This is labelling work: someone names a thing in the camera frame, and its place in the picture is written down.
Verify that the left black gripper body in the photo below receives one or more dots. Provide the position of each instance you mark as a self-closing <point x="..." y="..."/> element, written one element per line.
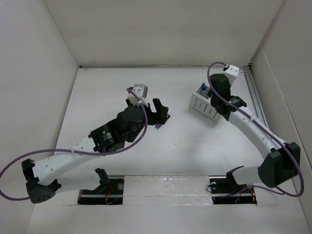
<point x="151" y="118"/>

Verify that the purple cap highlighter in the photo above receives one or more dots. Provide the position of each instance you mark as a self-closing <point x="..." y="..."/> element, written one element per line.
<point x="159" y="124"/>

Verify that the white desk organizer box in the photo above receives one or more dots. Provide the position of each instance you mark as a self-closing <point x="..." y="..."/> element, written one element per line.
<point x="203" y="106"/>

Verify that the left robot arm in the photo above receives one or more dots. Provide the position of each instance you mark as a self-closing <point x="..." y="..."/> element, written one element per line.
<point x="47" y="177"/>

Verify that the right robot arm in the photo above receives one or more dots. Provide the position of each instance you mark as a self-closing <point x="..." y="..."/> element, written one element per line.
<point x="279" y="157"/>

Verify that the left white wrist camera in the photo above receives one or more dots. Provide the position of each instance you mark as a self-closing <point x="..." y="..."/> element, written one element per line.
<point x="140" y="90"/>

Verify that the aluminium mounting rail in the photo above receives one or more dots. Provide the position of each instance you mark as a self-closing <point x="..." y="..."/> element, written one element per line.
<point x="158" y="190"/>

